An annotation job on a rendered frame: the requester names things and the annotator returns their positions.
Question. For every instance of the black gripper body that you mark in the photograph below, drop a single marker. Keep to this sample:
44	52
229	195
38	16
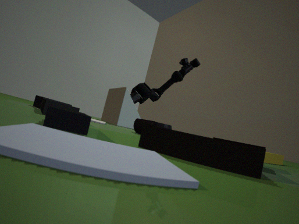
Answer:
193	63

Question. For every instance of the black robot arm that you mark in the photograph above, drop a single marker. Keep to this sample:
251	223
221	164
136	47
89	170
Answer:
141	92

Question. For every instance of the light grey flat panel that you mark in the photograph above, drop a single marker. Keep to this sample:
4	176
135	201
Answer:
88	156

